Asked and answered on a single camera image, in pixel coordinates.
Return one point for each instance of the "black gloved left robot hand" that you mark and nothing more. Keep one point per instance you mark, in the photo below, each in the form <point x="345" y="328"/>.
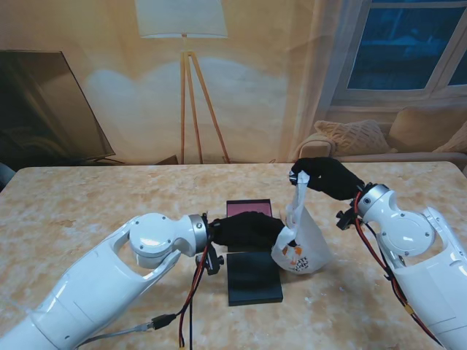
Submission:
<point x="248" y="229"/>

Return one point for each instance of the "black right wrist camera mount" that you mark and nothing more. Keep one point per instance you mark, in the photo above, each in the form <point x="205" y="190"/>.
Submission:
<point x="344" y="220"/>

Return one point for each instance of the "tripod floor lamp white shade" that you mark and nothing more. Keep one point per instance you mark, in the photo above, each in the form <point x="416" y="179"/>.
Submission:
<point x="182" y="18"/>

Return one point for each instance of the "cream knitted pillow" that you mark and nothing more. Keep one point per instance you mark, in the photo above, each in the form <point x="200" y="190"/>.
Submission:
<point x="456" y="144"/>
<point x="354" y="136"/>

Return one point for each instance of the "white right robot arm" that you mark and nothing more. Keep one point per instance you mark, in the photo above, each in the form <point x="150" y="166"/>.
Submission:
<point x="412" y="251"/>

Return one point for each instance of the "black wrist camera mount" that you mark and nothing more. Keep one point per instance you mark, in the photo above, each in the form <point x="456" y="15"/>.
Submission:
<point x="344" y="220"/>
<point x="211" y="260"/>

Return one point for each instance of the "black gift box pink inside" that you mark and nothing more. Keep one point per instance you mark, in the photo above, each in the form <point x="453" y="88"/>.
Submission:
<point x="248" y="208"/>

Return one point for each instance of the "beige sofa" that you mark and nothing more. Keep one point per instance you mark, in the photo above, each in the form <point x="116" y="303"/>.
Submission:
<point x="313" y="147"/>

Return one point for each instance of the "plain beige pillow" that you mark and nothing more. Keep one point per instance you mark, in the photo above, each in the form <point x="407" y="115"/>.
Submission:
<point x="423" y="127"/>

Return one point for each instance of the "black gift box lid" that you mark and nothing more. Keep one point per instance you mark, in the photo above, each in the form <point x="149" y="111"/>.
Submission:
<point x="253" y="280"/>

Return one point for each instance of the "dark flat television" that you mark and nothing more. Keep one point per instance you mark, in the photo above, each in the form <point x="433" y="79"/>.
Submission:
<point x="36" y="109"/>

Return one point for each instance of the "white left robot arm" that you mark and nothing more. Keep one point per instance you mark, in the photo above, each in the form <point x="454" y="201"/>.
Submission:
<point x="109" y="284"/>

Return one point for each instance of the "sheer cream curtain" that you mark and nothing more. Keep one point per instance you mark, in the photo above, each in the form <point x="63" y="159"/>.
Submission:
<point x="310" y="73"/>

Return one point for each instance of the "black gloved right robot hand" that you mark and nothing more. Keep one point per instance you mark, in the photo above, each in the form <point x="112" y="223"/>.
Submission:
<point x="328" y="178"/>

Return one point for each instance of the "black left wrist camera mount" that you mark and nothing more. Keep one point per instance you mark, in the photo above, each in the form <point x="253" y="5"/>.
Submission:
<point x="211" y="260"/>

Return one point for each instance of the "dark grey chair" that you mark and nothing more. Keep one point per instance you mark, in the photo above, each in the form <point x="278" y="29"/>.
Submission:
<point x="4" y="175"/>

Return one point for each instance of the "white plastic bag orange logo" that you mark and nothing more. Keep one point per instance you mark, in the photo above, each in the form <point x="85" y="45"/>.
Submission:
<point x="303" y="248"/>

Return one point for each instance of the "white framed window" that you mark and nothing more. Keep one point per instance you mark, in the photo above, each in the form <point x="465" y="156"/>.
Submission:
<point x="394" y="54"/>

